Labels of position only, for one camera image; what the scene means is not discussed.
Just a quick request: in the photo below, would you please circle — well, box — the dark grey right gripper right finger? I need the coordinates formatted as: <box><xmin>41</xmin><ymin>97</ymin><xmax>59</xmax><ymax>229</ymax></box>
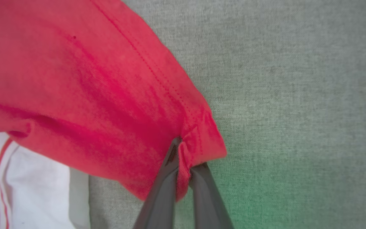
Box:
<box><xmin>189</xmin><ymin>162</ymin><xmax>234</xmax><ymax>229</ymax></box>

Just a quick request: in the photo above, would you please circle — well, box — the red basketball jersey white trim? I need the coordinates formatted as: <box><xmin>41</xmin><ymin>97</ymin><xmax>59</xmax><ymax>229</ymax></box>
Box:
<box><xmin>0</xmin><ymin>0</ymin><xmax>228</xmax><ymax>229</ymax></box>

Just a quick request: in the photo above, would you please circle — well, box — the grey fabric sofa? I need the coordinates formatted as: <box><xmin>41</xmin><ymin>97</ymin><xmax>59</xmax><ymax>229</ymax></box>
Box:
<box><xmin>88</xmin><ymin>0</ymin><xmax>366</xmax><ymax>229</ymax></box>

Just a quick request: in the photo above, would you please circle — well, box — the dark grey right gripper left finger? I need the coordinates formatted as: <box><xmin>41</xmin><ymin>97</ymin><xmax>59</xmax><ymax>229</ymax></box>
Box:
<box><xmin>132</xmin><ymin>137</ymin><xmax>182</xmax><ymax>229</ymax></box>

